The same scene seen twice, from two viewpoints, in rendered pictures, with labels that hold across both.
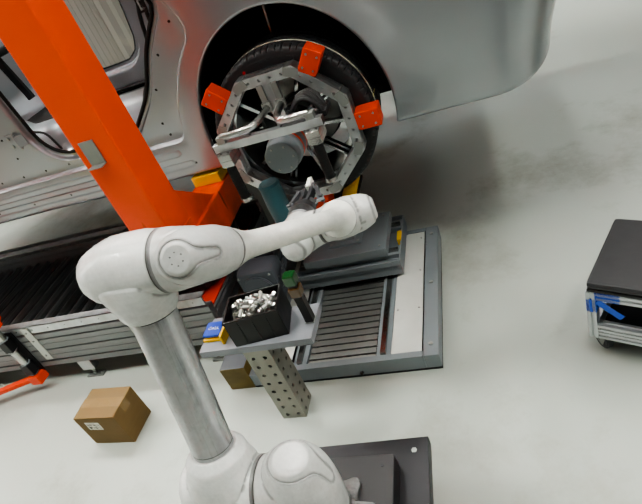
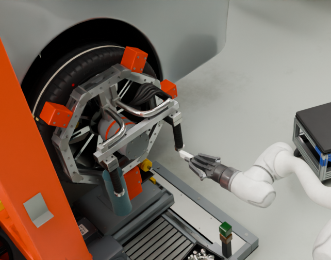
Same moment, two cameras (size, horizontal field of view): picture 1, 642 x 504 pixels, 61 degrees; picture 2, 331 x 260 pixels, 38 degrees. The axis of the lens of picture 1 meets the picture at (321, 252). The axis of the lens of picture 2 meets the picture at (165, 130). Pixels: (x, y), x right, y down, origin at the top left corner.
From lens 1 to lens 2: 167 cm
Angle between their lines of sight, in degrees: 46
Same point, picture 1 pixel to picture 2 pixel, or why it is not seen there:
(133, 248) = not seen: outside the picture
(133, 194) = (65, 231)
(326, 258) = (121, 220)
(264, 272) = (118, 252)
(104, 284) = not seen: outside the picture
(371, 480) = not seen: outside the picture
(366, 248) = (146, 197)
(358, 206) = (288, 150)
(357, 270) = (146, 217)
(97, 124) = (50, 173)
